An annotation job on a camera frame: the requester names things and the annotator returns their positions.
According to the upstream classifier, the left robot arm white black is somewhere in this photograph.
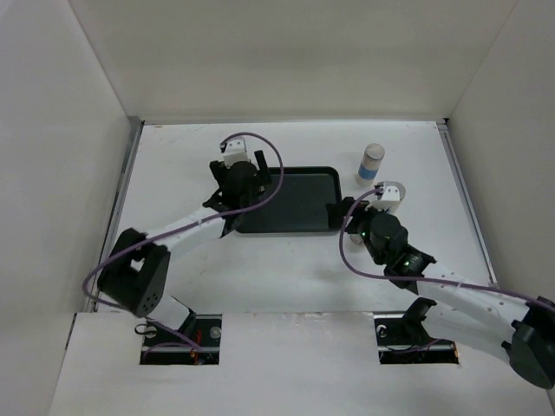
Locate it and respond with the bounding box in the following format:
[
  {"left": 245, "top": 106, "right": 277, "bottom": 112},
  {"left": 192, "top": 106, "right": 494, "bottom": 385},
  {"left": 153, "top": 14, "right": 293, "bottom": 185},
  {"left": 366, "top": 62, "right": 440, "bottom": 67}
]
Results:
[{"left": 97, "top": 150, "right": 271, "bottom": 346}]

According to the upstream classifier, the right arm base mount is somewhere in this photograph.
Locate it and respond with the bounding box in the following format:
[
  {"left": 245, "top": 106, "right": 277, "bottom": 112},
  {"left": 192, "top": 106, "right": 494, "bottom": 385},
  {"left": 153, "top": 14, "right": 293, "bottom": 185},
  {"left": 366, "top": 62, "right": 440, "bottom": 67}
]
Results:
[{"left": 374, "top": 298, "right": 459, "bottom": 365}]

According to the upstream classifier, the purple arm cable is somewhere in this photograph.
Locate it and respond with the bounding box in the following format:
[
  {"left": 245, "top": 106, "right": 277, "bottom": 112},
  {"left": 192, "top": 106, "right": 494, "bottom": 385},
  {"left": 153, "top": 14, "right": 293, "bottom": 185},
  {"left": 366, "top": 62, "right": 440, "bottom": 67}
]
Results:
[
  {"left": 338, "top": 185, "right": 555, "bottom": 313},
  {"left": 82, "top": 132, "right": 285, "bottom": 354}
]

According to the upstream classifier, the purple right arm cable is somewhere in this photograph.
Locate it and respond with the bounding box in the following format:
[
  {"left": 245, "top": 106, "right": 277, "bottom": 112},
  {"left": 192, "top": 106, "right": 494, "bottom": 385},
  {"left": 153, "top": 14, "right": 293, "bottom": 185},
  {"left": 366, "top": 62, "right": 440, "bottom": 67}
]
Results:
[{"left": 338, "top": 185, "right": 555, "bottom": 313}]

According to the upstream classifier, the sauce jar white lid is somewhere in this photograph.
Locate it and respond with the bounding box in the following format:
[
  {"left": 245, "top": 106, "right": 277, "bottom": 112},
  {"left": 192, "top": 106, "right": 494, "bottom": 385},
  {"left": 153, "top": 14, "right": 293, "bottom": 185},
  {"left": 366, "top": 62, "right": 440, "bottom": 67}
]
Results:
[{"left": 349, "top": 234, "right": 365, "bottom": 248}]

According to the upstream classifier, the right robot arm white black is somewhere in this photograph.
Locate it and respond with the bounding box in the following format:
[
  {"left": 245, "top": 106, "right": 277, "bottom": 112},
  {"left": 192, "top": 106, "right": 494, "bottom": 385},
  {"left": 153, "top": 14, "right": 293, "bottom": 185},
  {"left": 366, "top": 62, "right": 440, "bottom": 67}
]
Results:
[{"left": 326, "top": 188, "right": 554, "bottom": 390}]

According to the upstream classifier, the black rectangular plastic tray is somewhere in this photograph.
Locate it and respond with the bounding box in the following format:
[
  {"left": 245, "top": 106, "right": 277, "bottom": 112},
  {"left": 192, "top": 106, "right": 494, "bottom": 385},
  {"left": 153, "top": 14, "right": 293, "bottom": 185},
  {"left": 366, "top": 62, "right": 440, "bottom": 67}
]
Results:
[{"left": 237, "top": 166, "right": 342, "bottom": 234}]

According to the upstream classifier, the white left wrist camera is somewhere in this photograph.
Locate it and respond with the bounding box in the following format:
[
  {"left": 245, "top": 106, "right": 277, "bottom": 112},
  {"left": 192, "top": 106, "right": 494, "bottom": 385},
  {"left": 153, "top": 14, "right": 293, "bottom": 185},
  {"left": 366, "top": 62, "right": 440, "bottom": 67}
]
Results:
[{"left": 219, "top": 134, "right": 250, "bottom": 168}]

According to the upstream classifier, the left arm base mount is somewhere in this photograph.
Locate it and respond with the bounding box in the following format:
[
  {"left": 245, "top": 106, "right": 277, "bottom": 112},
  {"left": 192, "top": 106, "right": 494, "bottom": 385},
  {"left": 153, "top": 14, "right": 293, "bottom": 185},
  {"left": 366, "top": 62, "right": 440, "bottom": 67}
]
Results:
[{"left": 134, "top": 315, "right": 223, "bottom": 367}]

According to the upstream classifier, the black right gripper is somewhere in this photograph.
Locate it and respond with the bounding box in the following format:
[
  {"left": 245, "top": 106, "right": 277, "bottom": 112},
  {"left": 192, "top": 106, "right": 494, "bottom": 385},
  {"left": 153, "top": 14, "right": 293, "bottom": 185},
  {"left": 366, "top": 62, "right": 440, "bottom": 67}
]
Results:
[{"left": 327, "top": 196, "right": 389, "bottom": 265}]

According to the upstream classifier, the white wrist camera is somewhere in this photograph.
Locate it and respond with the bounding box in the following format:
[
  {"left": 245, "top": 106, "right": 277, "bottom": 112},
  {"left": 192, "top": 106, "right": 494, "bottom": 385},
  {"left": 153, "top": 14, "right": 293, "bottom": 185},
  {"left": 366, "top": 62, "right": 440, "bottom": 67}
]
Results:
[
  {"left": 219, "top": 134, "right": 250, "bottom": 168},
  {"left": 373, "top": 185, "right": 404, "bottom": 215}
]

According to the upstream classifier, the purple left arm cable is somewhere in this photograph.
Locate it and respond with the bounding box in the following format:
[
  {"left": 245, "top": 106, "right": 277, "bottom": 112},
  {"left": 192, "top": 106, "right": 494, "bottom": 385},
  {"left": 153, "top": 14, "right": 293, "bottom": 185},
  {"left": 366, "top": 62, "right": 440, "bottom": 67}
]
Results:
[{"left": 82, "top": 132, "right": 285, "bottom": 354}]

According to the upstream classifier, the grain bottle blue label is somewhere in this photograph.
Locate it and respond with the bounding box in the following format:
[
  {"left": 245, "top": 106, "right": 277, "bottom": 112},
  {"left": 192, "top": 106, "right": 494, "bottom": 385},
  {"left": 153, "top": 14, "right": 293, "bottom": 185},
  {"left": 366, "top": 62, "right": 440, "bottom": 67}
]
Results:
[
  {"left": 356, "top": 143, "right": 386, "bottom": 186},
  {"left": 374, "top": 181, "right": 406, "bottom": 215}
]

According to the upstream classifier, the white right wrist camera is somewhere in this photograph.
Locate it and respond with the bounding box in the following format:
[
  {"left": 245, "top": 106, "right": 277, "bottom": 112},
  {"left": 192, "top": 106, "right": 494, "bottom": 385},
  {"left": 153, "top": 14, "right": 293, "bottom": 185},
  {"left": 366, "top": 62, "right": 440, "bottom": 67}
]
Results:
[{"left": 373, "top": 185, "right": 404, "bottom": 215}]

